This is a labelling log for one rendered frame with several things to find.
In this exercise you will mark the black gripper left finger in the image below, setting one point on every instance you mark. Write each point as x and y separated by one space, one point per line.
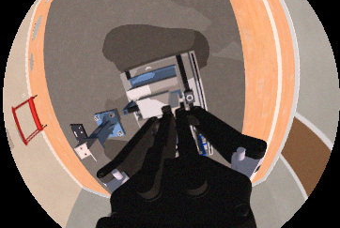
143 151

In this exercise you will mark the light grey rectangular block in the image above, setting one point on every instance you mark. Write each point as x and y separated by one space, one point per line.
151 105

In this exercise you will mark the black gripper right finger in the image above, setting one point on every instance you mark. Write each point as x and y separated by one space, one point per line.
244 153

